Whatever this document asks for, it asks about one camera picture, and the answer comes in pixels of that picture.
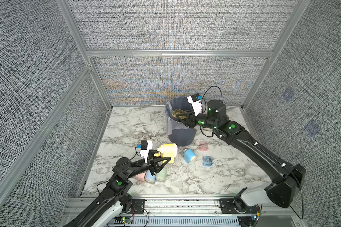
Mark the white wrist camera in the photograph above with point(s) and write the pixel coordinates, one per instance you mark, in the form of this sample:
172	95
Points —
143	149
196	102

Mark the bright blue pencil sharpener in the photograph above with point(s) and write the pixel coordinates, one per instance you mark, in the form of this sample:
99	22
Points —
189	155

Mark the clear yellow shavings tray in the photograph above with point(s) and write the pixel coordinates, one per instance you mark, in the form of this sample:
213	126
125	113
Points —
179	114

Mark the left pink pencil sharpener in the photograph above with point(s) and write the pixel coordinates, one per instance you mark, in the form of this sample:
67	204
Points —
141	177

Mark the green pencil sharpener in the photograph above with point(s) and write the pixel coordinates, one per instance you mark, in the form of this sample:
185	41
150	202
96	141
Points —
161	176

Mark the clear pink shavings tray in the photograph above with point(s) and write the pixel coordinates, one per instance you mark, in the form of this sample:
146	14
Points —
203	146

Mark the light blue pencil sharpener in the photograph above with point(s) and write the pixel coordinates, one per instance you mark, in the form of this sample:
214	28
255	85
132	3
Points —
149	177

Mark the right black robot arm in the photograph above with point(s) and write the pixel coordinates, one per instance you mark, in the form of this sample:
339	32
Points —
286	180

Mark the yellow pencil sharpener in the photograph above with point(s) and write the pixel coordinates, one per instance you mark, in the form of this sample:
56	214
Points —
167	150

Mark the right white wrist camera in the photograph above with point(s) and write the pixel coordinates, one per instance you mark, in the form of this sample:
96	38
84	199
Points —
196	102

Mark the clear blue shavings tray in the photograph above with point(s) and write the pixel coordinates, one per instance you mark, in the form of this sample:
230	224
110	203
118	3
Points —
207	161

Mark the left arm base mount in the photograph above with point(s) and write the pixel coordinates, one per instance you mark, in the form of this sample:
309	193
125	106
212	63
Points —
132	206

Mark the dark grey trash bin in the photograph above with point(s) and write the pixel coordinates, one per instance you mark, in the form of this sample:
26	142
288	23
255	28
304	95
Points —
183	138

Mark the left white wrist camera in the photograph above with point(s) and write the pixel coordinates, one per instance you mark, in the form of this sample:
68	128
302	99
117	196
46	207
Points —
143	149

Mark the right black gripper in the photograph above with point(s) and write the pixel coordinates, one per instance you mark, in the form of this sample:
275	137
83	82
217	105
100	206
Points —
192	117

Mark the aluminium front rail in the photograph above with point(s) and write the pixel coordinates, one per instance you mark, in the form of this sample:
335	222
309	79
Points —
200	205

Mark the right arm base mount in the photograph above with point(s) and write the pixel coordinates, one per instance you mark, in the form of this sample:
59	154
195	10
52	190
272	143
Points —
228	206

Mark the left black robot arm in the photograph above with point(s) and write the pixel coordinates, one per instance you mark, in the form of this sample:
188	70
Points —
114	198

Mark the clear plastic bin liner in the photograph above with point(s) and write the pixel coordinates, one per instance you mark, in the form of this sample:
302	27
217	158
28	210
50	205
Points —
171	122

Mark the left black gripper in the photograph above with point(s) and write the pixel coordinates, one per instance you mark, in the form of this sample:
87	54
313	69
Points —
151	164

